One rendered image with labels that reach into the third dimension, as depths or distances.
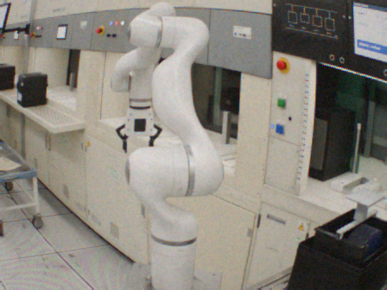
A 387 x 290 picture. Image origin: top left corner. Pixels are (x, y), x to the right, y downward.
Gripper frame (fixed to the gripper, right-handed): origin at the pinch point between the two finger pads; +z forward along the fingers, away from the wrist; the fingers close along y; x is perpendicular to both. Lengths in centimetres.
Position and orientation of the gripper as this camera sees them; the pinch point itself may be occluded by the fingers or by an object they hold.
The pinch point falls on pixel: (137, 148)
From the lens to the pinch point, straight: 185.0
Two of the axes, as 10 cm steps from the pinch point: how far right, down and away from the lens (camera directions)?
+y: 9.7, -0.1, 2.5
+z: -0.6, 9.6, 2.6
